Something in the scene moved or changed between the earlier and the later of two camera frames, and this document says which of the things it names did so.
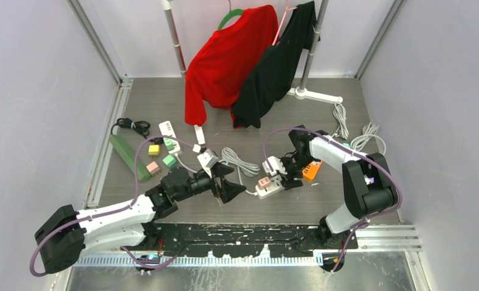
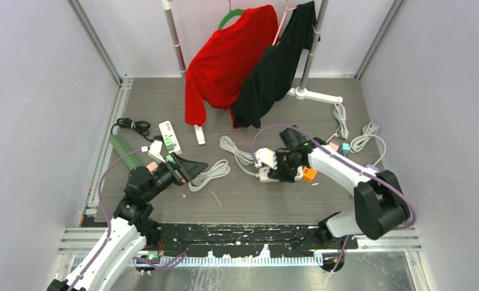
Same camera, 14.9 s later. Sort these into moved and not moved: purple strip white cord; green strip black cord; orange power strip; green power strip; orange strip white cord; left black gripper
Moved: left black gripper
Not moved: orange power strip; orange strip white cord; green power strip; green strip black cord; purple strip white cord
